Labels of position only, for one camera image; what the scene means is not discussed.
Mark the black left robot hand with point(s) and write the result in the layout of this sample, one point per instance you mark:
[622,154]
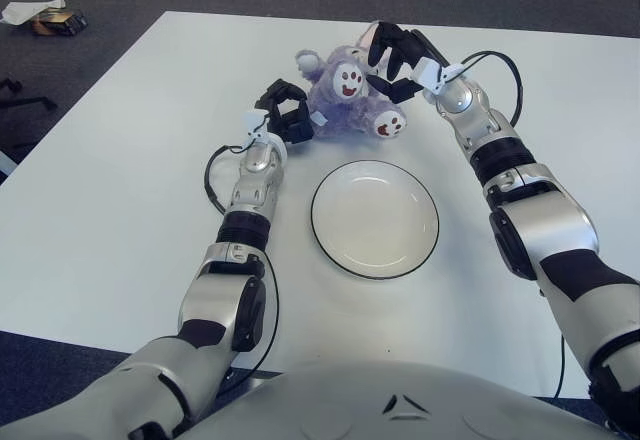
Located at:
[295,127]

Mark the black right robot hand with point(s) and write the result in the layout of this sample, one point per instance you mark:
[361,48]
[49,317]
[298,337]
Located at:
[407,45]

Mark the purple plush rabbit doll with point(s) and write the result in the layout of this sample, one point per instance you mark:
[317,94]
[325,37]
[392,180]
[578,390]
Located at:
[345,110]

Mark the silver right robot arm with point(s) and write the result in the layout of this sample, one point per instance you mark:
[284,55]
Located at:
[545,230]

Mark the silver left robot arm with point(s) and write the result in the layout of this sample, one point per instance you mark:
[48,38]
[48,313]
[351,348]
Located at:
[250,195]

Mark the white plate with black rim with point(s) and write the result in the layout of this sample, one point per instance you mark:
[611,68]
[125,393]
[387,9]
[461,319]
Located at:
[375,220]

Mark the white right wrist connector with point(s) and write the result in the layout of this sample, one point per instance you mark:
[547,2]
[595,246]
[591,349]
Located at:
[430,72]

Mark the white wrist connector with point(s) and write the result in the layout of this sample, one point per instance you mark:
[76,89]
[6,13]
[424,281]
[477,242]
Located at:
[430,72]
[252,120]

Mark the white left wrist connector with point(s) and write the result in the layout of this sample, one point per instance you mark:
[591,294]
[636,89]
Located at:
[252,120]

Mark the black and gold box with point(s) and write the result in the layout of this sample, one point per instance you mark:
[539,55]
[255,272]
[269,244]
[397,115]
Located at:
[60,24]

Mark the black office chair base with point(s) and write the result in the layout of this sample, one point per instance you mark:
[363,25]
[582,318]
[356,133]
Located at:
[30,101]

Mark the grey robot torso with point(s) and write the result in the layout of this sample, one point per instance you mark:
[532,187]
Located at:
[325,400]

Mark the white furniture edge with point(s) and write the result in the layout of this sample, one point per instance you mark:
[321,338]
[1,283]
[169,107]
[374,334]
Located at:
[3,165]

